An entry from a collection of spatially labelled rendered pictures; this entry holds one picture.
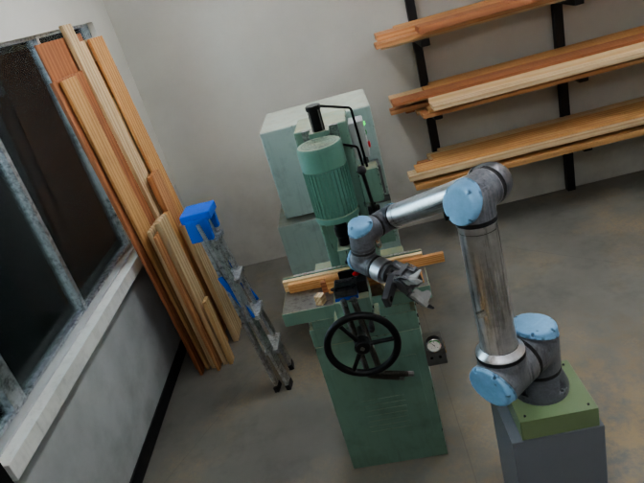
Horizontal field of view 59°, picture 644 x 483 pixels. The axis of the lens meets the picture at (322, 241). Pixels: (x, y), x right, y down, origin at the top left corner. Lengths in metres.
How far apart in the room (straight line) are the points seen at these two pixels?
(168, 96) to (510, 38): 2.56
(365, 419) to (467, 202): 1.36
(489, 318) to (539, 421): 0.45
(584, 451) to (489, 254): 0.84
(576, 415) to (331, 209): 1.09
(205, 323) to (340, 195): 1.74
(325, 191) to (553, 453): 1.20
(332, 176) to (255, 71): 2.39
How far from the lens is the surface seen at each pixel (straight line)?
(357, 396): 2.55
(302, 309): 2.30
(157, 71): 4.55
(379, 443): 2.74
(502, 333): 1.78
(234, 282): 3.06
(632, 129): 4.59
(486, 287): 1.69
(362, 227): 2.00
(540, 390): 2.06
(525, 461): 2.16
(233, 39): 4.41
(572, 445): 2.16
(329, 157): 2.10
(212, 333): 3.68
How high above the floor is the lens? 2.08
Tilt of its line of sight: 25 degrees down
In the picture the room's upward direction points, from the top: 16 degrees counter-clockwise
